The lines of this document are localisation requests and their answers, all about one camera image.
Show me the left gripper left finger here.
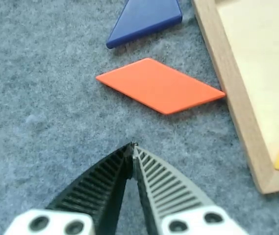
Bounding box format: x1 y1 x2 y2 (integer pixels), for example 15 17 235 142
3 142 133 235

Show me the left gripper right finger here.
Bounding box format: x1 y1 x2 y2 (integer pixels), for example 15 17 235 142
132 144 249 235

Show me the orange parallelogram tangram piece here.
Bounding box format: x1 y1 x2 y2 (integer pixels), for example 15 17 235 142
95 57 226 116

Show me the square wooden tray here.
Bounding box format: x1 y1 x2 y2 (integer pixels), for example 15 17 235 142
191 0 279 194

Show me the blue triangle tangram piece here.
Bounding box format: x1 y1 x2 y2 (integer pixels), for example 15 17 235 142
106 0 183 49

